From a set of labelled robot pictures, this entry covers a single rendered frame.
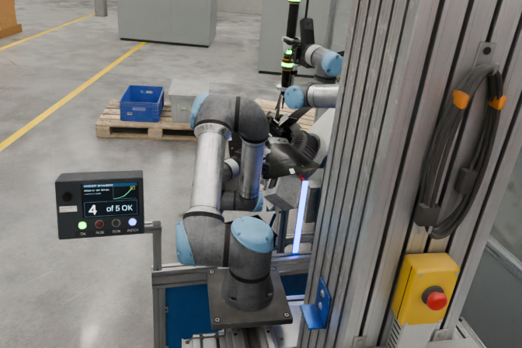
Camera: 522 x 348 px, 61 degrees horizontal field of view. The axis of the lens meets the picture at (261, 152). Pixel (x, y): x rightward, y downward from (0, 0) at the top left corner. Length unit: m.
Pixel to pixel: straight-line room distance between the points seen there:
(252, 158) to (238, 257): 0.41
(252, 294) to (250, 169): 0.45
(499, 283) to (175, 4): 7.96
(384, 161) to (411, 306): 0.29
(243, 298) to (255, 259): 0.13
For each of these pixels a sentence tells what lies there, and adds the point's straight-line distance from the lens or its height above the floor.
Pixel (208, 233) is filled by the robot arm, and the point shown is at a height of 1.25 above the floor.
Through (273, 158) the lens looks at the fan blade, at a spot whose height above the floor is 1.18.
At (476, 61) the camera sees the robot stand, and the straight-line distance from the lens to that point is 0.76.
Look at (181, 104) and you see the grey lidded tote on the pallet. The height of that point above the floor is 0.36.
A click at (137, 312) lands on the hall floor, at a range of 2.78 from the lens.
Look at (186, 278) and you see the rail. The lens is 1.73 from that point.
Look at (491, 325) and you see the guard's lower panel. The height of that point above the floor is 0.70.
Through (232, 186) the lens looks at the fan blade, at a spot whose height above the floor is 0.97.
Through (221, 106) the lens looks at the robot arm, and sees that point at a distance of 1.37.
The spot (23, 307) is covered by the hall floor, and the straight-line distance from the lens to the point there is 2.96.
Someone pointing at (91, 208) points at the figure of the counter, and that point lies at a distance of 1.49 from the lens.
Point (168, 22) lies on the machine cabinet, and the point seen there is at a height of 0.42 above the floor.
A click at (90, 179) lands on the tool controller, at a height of 1.25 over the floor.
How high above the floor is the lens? 1.95
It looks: 25 degrees down
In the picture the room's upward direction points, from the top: 5 degrees clockwise
